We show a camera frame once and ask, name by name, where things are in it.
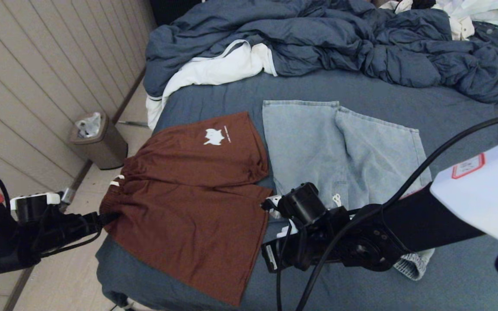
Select clear plastic bag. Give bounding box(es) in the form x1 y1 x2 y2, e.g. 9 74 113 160
75 112 102 139

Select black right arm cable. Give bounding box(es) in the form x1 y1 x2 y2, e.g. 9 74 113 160
275 111 498 311

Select light blue denim shorts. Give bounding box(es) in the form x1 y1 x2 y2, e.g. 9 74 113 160
262 100 434 281

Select brown shorts with white print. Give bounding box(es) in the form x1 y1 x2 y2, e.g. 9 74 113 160
99 112 273 307

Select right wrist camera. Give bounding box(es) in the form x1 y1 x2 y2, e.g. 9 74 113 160
263 182 332 225

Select white clothes pile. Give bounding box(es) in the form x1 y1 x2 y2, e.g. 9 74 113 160
379 0 498 41

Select black furniture panel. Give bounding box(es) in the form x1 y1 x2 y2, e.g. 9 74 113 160
150 0 206 27

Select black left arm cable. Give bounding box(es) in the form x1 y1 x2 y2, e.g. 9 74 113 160
0 160 102 258

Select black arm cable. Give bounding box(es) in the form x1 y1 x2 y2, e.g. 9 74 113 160
0 160 102 258
275 111 498 311

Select crumpled blue duvet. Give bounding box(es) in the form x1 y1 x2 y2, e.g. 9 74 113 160
143 0 498 104

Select brown trash bin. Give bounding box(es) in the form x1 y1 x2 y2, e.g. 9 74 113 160
68 112 128 170

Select bed with blue sheet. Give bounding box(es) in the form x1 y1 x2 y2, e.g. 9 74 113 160
96 69 498 311

